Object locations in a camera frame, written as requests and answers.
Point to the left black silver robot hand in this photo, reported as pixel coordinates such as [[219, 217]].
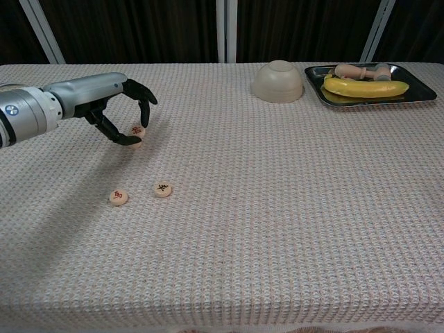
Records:
[[86, 90]]

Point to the chess piece black character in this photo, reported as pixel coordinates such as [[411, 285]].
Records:
[[163, 190]]

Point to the black curtain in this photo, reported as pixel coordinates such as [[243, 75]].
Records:
[[416, 27], [138, 31], [14, 31], [301, 31]]

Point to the beige upturned bowl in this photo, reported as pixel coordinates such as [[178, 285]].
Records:
[[277, 83]]

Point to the beige woven tablecloth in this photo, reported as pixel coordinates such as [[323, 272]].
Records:
[[260, 208]]

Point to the wooden toy pin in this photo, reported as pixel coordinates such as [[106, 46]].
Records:
[[347, 70]]

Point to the yellow banana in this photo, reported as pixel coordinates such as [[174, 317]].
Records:
[[364, 88]]

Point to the rectangular metal tray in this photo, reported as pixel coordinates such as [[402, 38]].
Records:
[[419, 90]]

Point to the white frame post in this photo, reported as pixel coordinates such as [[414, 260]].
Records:
[[376, 31], [41, 31], [225, 31]]

